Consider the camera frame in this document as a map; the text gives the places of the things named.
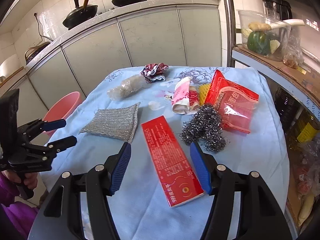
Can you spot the red plastic snack bag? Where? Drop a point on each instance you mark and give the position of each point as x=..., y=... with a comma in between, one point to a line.
x=234, y=103

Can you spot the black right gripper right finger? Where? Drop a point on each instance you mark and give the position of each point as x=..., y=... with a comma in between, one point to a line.
x=260, y=215

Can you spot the clear crumpled plastic wrap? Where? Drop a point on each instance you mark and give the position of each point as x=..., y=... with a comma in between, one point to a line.
x=127, y=87

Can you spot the white leek stalk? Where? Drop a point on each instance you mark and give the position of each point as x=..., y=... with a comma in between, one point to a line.
x=287, y=23

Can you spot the pink plastic bucket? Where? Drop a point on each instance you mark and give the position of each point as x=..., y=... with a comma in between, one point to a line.
x=64, y=107

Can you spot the grey kitchen cabinet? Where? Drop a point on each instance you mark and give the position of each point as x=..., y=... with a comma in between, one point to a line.
x=175, y=32

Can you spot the silver scouring pad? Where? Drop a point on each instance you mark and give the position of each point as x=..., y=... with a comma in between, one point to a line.
x=118, y=123

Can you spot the pink white paper wrapper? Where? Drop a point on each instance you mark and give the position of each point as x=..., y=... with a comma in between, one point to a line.
x=185, y=100

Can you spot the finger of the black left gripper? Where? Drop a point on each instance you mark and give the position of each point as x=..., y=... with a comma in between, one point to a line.
x=53, y=125
x=62, y=144

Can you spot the small yellow foam net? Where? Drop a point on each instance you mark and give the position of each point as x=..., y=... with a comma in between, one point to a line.
x=203, y=92

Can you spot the red flat carton box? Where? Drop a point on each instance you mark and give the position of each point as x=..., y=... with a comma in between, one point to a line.
x=174, y=171

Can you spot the steel wool ball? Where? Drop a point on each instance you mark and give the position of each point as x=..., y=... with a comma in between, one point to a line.
x=206, y=126

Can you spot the ginger root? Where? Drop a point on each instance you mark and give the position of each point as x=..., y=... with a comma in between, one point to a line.
x=257, y=26

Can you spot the clear plastic container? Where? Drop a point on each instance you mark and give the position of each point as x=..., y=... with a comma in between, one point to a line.
x=278, y=37

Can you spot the metal shelf rack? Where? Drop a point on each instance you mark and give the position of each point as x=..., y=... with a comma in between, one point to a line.
x=293, y=204

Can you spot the brown cardboard sheet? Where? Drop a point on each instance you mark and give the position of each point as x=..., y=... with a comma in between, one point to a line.
x=307, y=79

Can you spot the red white wrapper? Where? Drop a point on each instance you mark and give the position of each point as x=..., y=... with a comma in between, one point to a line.
x=154, y=72

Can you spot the light blue floral cloth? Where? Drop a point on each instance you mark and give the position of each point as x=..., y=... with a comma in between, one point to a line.
x=155, y=199

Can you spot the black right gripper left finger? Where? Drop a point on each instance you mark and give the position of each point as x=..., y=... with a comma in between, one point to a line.
x=60, y=215

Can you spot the green squash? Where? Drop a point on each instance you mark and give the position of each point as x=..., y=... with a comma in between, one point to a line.
x=259, y=42

